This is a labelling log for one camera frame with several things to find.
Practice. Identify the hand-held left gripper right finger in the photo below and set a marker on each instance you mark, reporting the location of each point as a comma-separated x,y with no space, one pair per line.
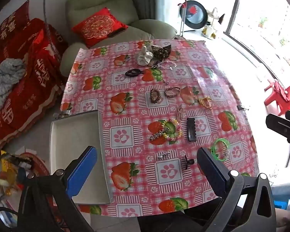
212,171

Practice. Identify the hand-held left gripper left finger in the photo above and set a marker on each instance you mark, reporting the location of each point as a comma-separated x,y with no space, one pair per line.
83,171

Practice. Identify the white shallow tray box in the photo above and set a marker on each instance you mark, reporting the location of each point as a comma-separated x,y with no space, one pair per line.
75,149

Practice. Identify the black comb hair clip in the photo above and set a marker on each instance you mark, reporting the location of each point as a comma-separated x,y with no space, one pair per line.
191,129

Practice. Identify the red plastic stool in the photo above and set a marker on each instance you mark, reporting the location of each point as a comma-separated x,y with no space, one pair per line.
288,96

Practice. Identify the small black claw clip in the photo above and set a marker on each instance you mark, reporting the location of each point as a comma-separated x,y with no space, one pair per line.
186,163

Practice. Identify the round white side table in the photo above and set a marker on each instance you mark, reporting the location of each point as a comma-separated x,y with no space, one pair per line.
38,164

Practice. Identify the small silver hair clip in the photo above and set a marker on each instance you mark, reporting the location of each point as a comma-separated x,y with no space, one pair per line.
163,156

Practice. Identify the pink bow hair clip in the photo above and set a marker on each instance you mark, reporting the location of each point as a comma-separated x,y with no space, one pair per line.
180,113

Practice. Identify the dark snack packet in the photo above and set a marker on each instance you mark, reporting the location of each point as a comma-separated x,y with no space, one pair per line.
17,160

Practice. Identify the yellow snack packet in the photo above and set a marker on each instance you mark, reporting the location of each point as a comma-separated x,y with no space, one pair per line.
5,165

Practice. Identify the pink strawberry tablecloth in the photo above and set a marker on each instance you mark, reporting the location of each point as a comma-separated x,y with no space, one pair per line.
140,116

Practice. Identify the red printed blanket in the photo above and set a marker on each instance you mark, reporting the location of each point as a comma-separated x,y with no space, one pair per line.
33,77

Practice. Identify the white ornament stand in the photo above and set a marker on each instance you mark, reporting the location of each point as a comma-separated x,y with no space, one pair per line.
211,27

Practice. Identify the grey knitted cloth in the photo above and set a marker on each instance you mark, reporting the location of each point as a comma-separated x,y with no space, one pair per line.
7,79

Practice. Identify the white scrunchie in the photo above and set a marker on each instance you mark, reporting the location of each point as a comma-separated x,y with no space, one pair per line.
145,56

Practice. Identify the leopard print scrunchie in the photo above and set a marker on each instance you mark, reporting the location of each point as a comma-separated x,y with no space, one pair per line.
160,50

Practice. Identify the white washing machine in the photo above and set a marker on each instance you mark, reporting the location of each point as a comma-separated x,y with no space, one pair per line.
195,14

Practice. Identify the red white mop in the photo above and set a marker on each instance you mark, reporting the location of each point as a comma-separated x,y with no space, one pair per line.
183,17

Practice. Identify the dark remote control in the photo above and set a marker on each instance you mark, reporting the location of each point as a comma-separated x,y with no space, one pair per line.
117,32

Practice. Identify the red patterned cushion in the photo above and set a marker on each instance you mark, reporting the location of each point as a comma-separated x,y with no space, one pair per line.
99,27

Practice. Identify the red printed pillow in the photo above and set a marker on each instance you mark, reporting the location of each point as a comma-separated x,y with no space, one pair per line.
12,26

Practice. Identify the chrome floor lamp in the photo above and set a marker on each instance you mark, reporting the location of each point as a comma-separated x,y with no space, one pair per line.
46,12

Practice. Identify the green armchair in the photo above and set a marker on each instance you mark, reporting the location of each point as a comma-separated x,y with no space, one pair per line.
99,2

